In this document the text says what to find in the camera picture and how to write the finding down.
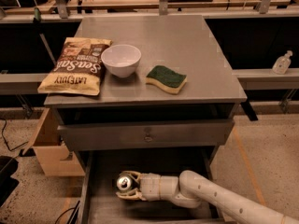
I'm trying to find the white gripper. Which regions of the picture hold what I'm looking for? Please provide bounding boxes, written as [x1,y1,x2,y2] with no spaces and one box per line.
[116,170,161,202]

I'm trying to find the green soda can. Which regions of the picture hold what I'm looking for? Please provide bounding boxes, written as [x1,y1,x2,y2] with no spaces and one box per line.
[116,174,138,192]

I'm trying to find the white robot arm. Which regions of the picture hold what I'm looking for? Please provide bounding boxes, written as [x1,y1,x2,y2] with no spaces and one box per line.
[116,170,299,224]

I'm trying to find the grey open middle drawer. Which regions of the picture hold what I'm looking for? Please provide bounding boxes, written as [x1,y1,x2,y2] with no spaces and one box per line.
[78,147,224,224]

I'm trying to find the grey top drawer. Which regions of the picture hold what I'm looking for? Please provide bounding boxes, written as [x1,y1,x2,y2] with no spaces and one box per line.
[58,119,235,151]

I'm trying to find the grey metal drawer cabinet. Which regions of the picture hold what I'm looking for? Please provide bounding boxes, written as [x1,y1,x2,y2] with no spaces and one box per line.
[45,15,247,224]

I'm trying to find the cardboard box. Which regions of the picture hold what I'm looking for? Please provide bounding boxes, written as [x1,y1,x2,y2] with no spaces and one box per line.
[22,108,85,176]

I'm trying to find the green yellow sponge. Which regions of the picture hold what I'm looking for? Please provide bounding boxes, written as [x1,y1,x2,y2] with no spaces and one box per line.
[146,65,187,94]

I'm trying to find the white bowl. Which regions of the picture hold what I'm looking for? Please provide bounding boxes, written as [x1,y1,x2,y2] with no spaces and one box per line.
[101,44,141,77]

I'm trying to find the sea salt chips bag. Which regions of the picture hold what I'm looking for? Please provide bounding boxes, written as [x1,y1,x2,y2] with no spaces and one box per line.
[37,37,112,96]

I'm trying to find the clear sanitizer pump bottle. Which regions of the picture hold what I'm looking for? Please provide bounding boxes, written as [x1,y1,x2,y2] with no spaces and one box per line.
[272,50,292,75]

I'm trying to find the black floor cable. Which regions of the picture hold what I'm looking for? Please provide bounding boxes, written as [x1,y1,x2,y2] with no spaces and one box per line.
[0,118,29,153]

